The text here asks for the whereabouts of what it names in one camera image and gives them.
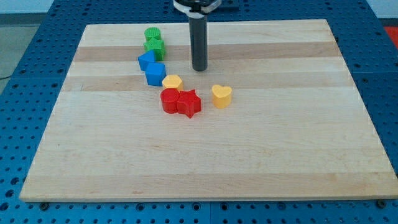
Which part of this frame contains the red star block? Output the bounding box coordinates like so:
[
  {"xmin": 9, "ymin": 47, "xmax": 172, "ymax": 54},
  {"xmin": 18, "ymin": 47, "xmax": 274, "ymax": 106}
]
[{"xmin": 177, "ymin": 90, "xmax": 201, "ymax": 118}]

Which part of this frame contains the yellow heart block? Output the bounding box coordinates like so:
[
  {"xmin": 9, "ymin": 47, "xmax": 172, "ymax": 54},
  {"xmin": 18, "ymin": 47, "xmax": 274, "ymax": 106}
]
[{"xmin": 211, "ymin": 85, "xmax": 233, "ymax": 109}]

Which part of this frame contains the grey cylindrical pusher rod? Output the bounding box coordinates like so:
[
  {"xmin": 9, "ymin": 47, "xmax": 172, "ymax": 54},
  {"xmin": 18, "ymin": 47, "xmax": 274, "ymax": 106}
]
[{"xmin": 189, "ymin": 16, "xmax": 208, "ymax": 72}]

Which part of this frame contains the green star block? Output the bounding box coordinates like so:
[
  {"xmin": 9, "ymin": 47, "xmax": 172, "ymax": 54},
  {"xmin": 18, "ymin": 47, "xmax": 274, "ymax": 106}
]
[{"xmin": 144, "ymin": 38, "xmax": 165, "ymax": 61}]

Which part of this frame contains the red cylinder block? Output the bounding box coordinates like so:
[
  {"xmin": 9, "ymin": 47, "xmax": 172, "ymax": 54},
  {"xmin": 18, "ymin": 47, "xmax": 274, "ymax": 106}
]
[{"xmin": 160, "ymin": 88, "xmax": 180, "ymax": 114}]

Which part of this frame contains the blue triangle block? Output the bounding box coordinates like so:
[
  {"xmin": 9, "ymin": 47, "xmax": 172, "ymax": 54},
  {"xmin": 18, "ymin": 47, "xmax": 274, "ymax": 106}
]
[{"xmin": 137, "ymin": 50, "xmax": 155, "ymax": 71}]

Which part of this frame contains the green cylinder block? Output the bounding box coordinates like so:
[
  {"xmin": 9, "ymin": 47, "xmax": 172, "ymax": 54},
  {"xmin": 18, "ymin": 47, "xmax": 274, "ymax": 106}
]
[{"xmin": 144, "ymin": 27, "xmax": 162, "ymax": 41}]

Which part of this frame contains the blue cube block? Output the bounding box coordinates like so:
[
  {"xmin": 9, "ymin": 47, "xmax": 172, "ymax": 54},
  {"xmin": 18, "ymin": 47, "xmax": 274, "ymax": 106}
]
[{"xmin": 145, "ymin": 62, "xmax": 166, "ymax": 86}]

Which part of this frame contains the wooden board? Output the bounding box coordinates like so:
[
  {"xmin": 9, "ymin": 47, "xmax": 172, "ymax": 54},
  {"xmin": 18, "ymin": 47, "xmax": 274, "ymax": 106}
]
[{"xmin": 19, "ymin": 19, "xmax": 397, "ymax": 202}]

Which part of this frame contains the black white arm flange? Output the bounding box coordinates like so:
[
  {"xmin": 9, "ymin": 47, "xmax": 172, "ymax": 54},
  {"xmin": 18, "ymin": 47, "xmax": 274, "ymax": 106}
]
[{"xmin": 173, "ymin": 0, "xmax": 222, "ymax": 15}]

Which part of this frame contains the yellow hexagon block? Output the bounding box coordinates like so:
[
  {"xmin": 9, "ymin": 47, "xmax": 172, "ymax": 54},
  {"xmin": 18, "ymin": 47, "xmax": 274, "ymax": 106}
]
[{"xmin": 162, "ymin": 75, "xmax": 183, "ymax": 91}]

